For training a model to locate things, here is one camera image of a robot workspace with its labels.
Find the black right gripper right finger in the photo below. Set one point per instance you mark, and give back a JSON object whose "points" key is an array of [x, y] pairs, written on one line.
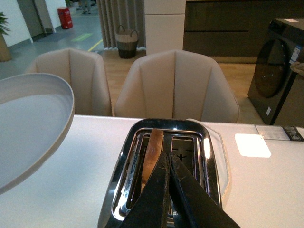
{"points": [[193, 206]]}

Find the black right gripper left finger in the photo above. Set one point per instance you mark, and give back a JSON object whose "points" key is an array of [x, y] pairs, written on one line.
{"points": [[151, 208]]}

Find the slice of bread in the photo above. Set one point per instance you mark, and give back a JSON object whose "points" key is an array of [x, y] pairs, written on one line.
{"points": [[152, 154]]}

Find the grey round plate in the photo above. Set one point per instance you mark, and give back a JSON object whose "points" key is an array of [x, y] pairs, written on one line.
{"points": [[36, 112]]}

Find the chrome white two-slot toaster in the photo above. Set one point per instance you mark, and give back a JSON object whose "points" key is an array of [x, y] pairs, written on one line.
{"points": [[188, 140]]}

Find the black white label card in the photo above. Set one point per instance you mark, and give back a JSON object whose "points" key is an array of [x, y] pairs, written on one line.
{"points": [[281, 133]]}

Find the right beige chair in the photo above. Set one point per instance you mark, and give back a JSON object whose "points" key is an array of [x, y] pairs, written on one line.
{"points": [[177, 84]]}

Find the beige chair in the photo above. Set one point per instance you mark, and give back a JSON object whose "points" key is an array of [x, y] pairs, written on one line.
{"points": [[85, 73], [177, 84]]}

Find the dark front-load washing machine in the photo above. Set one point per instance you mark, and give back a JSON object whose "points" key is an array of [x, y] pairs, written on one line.
{"points": [[283, 43]]}

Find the left beige chair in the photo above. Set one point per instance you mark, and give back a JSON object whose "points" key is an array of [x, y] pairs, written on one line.
{"points": [[85, 73]]}

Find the woven laundry basket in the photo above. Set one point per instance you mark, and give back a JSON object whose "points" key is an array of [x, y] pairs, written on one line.
{"points": [[127, 40]]}

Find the beige cloth on washer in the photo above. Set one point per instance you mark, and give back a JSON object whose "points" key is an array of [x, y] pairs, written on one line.
{"points": [[298, 68]]}

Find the dark kitchen counter cabinet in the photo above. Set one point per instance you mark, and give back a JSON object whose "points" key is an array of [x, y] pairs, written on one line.
{"points": [[233, 28]]}

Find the white pillar cabinet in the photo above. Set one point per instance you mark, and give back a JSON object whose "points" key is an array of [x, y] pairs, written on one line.
{"points": [[164, 25]]}

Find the grey curtain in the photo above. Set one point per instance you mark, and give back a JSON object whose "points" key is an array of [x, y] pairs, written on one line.
{"points": [[128, 13]]}

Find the potted green plant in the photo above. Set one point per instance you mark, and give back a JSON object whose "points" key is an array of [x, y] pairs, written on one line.
{"points": [[4, 50]]}

